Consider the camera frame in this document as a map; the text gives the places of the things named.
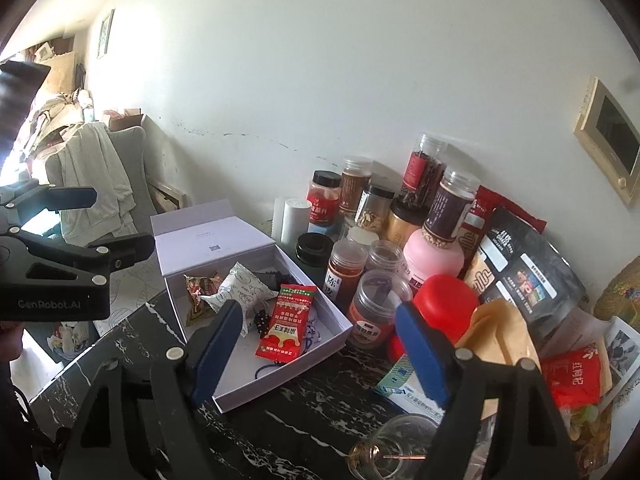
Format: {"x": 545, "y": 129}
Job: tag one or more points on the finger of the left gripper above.
{"x": 31, "y": 197}
{"x": 42, "y": 258}

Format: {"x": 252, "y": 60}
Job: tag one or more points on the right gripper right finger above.
{"x": 529, "y": 441}

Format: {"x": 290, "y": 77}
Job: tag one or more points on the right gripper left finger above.
{"x": 134, "y": 416}

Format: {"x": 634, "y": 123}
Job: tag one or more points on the white doodle-print snack bag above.
{"x": 242, "y": 286}

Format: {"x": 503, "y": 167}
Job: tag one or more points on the black white polka-dot scrunchie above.
{"x": 261, "y": 322}

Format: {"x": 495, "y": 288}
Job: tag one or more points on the red snack packet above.
{"x": 284, "y": 341}

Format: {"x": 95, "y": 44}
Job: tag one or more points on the white cloth garment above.
{"x": 89, "y": 159}

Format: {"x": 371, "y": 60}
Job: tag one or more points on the red foil packet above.
{"x": 573, "y": 377}

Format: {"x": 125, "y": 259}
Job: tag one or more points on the brown patterned snack packet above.
{"x": 197, "y": 287}

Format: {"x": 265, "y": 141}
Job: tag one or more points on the kraft paper pouch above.
{"x": 498, "y": 334}

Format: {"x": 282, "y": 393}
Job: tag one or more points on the clear plastic bag of items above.
{"x": 589, "y": 427}

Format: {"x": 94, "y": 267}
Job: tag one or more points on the white open gift box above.
{"x": 208, "y": 256}

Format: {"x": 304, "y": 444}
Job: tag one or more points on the blue white medicine box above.
{"x": 401, "y": 386}

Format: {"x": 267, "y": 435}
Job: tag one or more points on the clear glass mug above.
{"x": 396, "y": 450}

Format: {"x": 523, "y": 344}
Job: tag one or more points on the grey upholstered chair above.
{"x": 129, "y": 145}

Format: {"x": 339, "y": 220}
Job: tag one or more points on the red plastic canister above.
{"x": 446, "y": 304}

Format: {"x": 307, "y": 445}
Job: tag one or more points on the white printed booklet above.
{"x": 622, "y": 346}

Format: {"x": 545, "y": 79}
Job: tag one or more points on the black printed foil bag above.
{"x": 514, "y": 262}

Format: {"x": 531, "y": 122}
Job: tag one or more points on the orange-label clear jar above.
{"x": 372, "y": 311}

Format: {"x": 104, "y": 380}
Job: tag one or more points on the woven straw fan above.
{"x": 621, "y": 297}

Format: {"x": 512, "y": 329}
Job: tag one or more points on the pink plastic bottle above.
{"x": 422, "y": 260}

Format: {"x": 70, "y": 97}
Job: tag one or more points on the white paper roll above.
{"x": 290, "y": 220}

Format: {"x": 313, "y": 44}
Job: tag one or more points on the black lid dark jar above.
{"x": 312, "y": 253}

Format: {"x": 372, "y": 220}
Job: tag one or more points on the red-label black-lid jar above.
{"x": 324, "y": 194}

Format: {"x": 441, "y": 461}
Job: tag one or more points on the red-powder clear jar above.
{"x": 346, "y": 264}

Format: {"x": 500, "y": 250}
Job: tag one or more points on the dark-label nut jar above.
{"x": 453, "y": 200}

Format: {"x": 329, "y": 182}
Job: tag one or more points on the gold black-lid jar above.
{"x": 401, "y": 223}

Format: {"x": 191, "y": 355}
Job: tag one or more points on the jar of dried slices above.
{"x": 373, "y": 208}

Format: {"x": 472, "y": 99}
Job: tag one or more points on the brown-label tall jar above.
{"x": 356, "y": 173}

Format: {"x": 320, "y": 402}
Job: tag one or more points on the tall red-berry jar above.
{"x": 423, "y": 173}

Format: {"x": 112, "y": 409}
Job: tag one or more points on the framed wall picture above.
{"x": 105, "y": 33}

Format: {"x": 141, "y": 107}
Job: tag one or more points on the wall intercom panel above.
{"x": 610, "y": 138}

